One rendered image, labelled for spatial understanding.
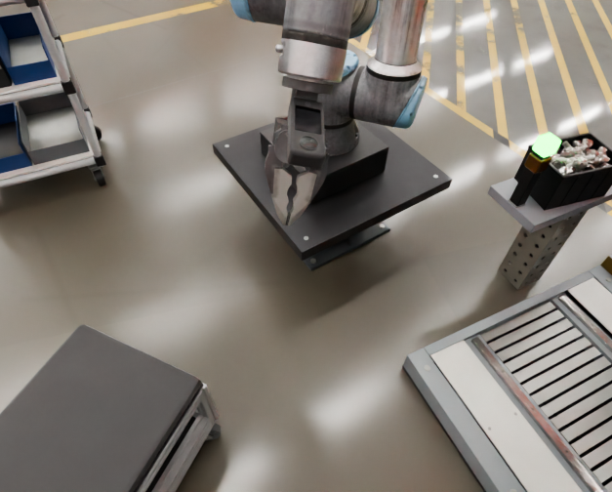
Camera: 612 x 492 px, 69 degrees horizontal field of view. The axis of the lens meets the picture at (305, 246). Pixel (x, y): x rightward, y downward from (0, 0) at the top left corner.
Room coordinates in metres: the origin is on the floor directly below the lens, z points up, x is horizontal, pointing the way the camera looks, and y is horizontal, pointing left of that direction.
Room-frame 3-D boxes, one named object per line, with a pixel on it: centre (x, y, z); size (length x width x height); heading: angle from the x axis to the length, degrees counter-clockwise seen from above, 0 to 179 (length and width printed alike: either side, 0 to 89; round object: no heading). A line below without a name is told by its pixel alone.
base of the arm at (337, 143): (1.22, -0.07, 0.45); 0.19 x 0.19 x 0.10
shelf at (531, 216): (0.96, -0.74, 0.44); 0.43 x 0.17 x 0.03; 116
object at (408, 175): (1.22, -0.07, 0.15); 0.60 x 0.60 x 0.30; 34
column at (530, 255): (0.97, -0.77, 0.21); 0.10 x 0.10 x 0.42; 26
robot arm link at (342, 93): (1.22, -0.08, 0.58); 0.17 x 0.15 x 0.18; 69
